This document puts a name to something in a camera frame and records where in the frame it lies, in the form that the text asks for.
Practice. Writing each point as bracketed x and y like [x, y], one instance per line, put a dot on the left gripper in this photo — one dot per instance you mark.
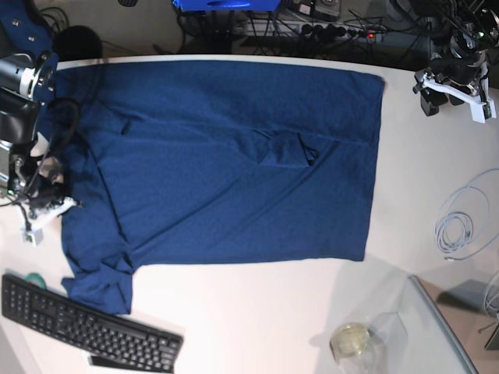
[471, 72]

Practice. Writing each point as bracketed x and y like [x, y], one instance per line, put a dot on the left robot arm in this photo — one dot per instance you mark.
[461, 34]

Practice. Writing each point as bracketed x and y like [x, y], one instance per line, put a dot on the black computer keyboard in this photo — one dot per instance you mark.
[126, 343]

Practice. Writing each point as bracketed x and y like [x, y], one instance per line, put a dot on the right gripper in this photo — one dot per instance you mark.
[40, 200]

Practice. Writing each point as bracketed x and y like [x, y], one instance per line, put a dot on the blue long-sleeve t-shirt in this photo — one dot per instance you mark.
[206, 162]

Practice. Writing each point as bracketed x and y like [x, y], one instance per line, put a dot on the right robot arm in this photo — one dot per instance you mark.
[28, 66]

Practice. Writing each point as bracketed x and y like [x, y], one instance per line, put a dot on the blue box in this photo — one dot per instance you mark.
[226, 5]

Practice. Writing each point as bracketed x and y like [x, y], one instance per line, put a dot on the green tape roll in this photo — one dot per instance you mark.
[35, 279]

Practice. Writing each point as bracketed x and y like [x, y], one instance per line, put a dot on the white power strip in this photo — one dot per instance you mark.
[373, 33]

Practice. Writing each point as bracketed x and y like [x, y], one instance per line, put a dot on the clear glass jar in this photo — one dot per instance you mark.
[377, 346]

